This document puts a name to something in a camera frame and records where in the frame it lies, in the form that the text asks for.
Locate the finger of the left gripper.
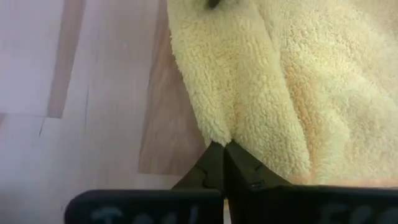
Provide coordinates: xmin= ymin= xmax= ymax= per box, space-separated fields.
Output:
xmin=204 ymin=0 xmax=222 ymax=10

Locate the yellow microfiber towel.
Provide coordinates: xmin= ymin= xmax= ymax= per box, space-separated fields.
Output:
xmin=166 ymin=0 xmax=398 ymax=187

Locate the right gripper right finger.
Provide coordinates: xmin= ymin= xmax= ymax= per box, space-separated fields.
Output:
xmin=224 ymin=139 xmax=398 ymax=224

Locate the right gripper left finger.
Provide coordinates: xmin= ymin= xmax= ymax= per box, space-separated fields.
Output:
xmin=64 ymin=140 xmax=225 ymax=224

